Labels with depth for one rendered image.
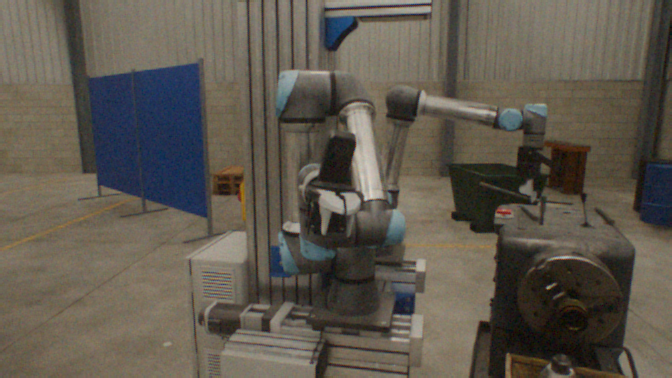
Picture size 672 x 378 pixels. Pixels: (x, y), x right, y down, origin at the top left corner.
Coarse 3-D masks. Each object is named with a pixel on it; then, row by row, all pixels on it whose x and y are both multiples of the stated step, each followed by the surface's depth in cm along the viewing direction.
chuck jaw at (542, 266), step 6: (540, 264) 147; (546, 264) 145; (540, 270) 146; (546, 270) 143; (540, 276) 143; (546, 276) 142; (552, 276) 141; (546, 282) 142; (552, 282) 142; (558, 282) 141; (552, 288) 140; (558, 288) 139; (564, 288) 143; (552, 294) 140; (558, 294) 139; (564, 294) 137; (558, 300) 138
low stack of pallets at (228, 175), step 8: (224, 168) 945; (232, 168) 953; (240, 168) 945; (216, 176) 874; (224, 176) 922; (232, 176) 873; (240, 176) 920; (216, 184) 877; (224, 184) 922; (232, 184) 875; (216, 192) 879; (232, 192) 878
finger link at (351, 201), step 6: (342, 198) 65; (348, 198) 63; (354, 198) 64; (348, 204) 60; (354, 204) 61; (348, 210) 59; (354, 210) 61; (348, 216) 64; (348, 222) 64; (348, 228) 64; (348, 234) 64
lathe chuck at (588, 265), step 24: (528, 264) 154; (552, 264) 144; (576, 264) 142; (600, 264) 142; (528, 288) 149; (576, 288) 143; (600, 288) 140; (528, 312) 150; (552, 312) 147; (576, 336) 146; (600, 336) 143
